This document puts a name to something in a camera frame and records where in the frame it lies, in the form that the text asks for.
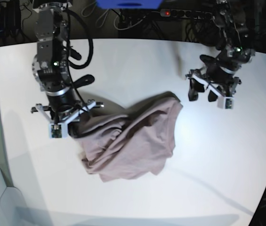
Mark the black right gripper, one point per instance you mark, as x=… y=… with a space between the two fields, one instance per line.
x=62 y=100

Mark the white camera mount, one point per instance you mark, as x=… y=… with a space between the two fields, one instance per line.
x=65 y=115
x=225 y=96

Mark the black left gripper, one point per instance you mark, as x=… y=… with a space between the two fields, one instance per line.
x=219 y=70

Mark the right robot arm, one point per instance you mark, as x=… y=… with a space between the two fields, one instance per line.
x=51 y=66

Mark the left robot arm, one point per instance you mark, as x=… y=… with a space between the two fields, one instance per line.
x=236 y=49

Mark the mauve pink t-shirt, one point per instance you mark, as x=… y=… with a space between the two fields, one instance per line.
x=132 y=143

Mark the black power strip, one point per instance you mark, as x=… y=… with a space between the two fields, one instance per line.
x=185 y=14

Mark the blue plastic box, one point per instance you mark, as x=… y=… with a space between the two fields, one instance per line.
x=129 y=4

